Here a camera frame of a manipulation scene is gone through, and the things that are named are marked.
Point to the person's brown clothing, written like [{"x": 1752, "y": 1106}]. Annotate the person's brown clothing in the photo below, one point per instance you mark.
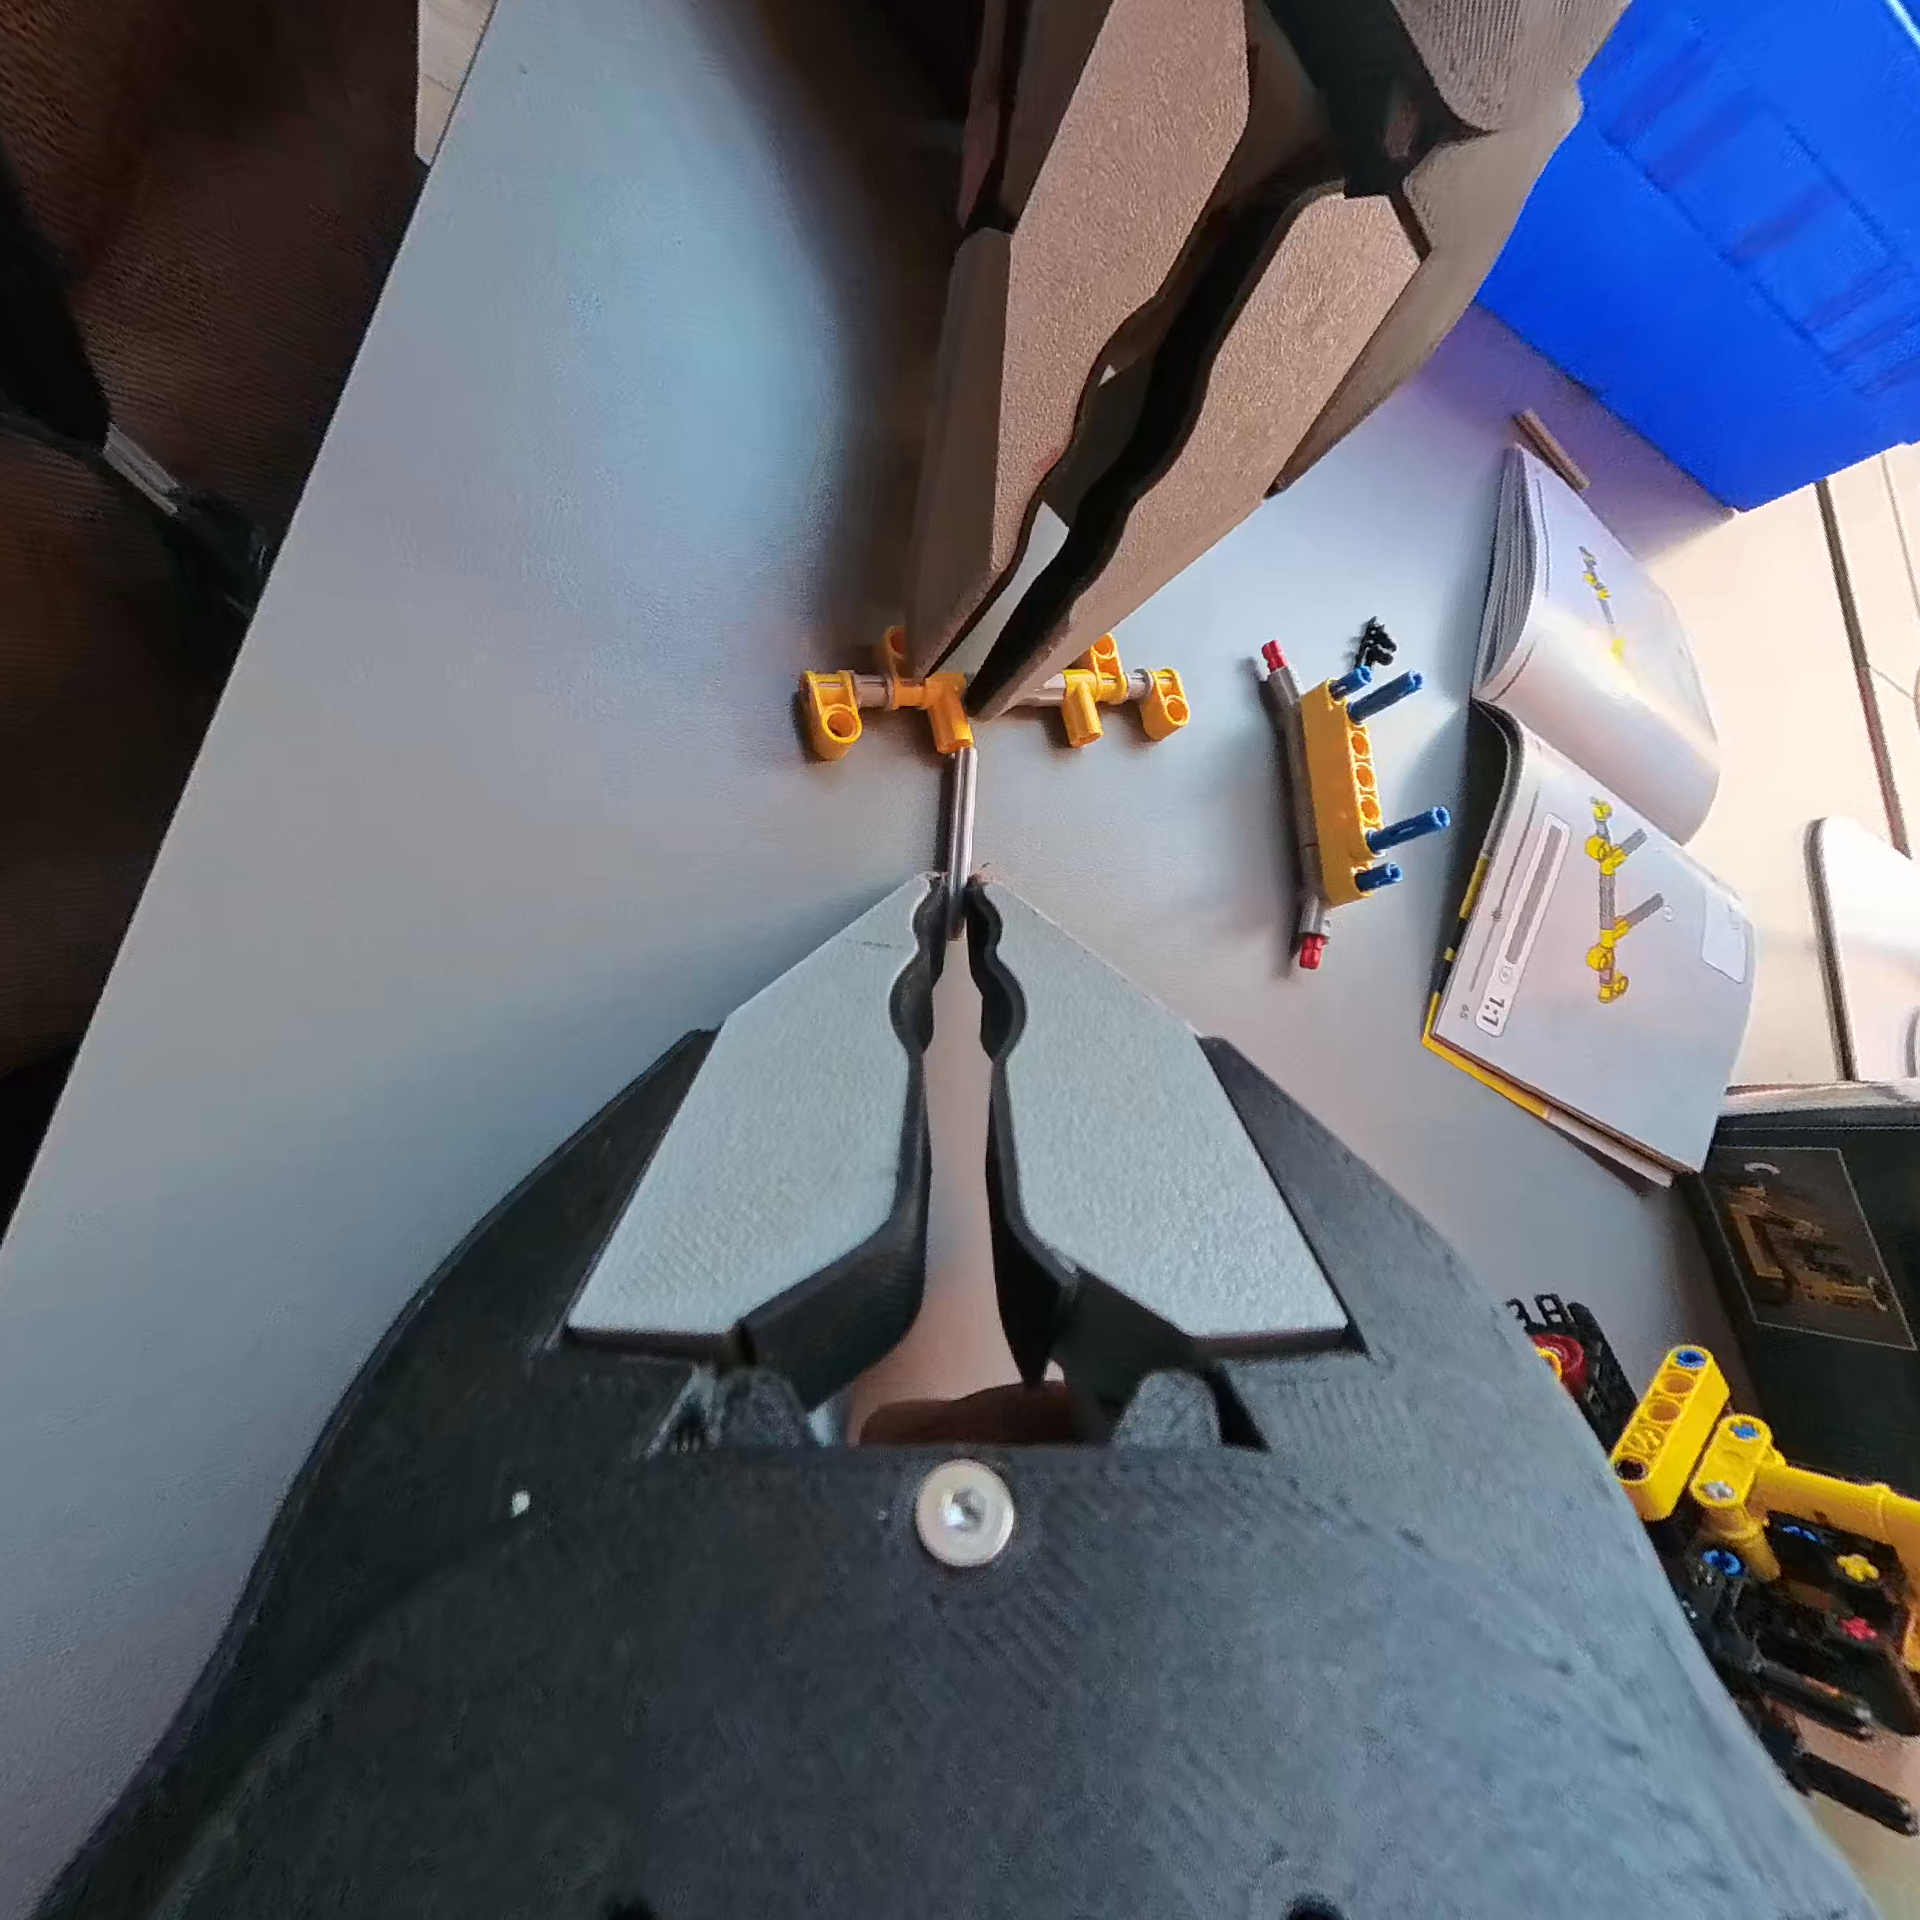
[{"x": 224, "y": 301}]

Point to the yellow lego beam blue pins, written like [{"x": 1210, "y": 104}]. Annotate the yellow lego beam blue pins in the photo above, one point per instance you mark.
[{"x": 1342, "y": 780}]

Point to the black lego set box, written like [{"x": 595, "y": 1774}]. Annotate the black lego set box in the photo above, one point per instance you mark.
[{"x": 1800, "y": 1244}]

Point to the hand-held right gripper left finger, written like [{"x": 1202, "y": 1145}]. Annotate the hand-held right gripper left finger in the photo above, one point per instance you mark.
[{"x": 750, "y": 1154}]

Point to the yellow lego connector axle assembly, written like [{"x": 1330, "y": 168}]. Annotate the yellow lego connector axle assembly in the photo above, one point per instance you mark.
[{"x": 831, "y": 712}]

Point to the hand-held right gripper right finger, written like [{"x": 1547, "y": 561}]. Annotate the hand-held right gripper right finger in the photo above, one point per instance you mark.
[{"x": 1171, "y": 1171}]

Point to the blue plastic bin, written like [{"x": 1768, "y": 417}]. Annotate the blue plastic bin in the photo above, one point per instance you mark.
[{"x": 1725, "y": 224}]

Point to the small black lego piece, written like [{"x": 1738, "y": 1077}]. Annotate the small black lego piece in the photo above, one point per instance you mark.
[{"x": 1372, "y": 642}]

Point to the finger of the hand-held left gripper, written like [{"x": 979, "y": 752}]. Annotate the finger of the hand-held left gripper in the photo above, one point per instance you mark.
[
  {"x": 1290, "y": 345},
  {"x": 1111, "y": 194}
]

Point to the yellow black lego vehicle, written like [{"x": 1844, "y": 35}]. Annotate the yellow black lego vehicle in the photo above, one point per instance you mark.
[{"x": 1800, "y": 1501}]

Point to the grey lego axle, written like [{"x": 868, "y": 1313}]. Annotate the grey lego axle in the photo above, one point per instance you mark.
[{"x": 963, "y": 811}]

